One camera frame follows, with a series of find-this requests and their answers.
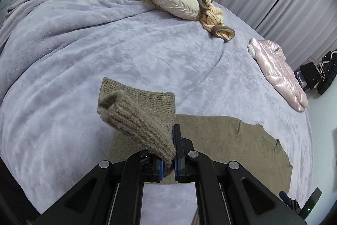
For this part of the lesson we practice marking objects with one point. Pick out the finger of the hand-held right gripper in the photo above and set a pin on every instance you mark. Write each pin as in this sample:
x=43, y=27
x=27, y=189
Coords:
x=284, y=196

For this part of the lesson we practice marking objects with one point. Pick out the olive brown knit sweater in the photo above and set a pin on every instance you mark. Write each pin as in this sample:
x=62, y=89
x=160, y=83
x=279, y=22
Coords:
x=223, y=140

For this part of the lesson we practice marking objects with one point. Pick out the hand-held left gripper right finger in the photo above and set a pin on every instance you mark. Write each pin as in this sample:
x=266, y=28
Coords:
x=175, y=169

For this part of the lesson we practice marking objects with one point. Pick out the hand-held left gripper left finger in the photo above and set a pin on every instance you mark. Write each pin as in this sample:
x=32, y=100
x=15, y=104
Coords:
x=158, y=170

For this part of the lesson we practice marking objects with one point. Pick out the lavender fleece blanket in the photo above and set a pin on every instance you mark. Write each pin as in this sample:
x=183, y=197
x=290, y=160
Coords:
x=105, y=43

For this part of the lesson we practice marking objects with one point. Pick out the pink satin jacket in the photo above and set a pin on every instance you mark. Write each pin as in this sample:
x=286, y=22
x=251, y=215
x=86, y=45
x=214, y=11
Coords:
x=279, y=69

